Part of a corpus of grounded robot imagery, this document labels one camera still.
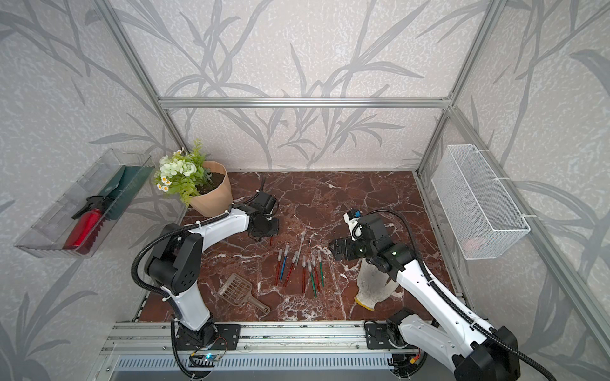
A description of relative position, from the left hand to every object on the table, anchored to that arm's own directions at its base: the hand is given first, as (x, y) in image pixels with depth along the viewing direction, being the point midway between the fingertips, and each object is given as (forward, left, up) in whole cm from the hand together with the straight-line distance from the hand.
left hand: (275, 230), depth 95 cm
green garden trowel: (0, +44, +27) cm, 52 cm away
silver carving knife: (-1, -11, -3) cm, 12 cm away
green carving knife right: (-14, -19, -3) cm, 23 cm away
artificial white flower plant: (+7, +29, +26) cm, 39 cm away
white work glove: (-21, -38, -3) cm, 43 cm away
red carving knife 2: (-11, -8, -3) cm, 14 cm away
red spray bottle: (-17, +42, +31) cm, 55 cm away
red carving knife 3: (-16, -12, -5) cm, 20 cm away
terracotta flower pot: (+8, +23, +11) cm, 27 cm away
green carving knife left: (-15, -14, -4) cm, 21 cm away
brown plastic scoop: (-22, +11, -3) cm, 25 cm away
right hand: (-11, -25, +13) cm, 30 cm away
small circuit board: (-42, +15, -4) cm, 44 cm away
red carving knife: (-13, -2, -4) cm, 14 cm away
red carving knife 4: (-16, -17, -3) cm, 23 cm away
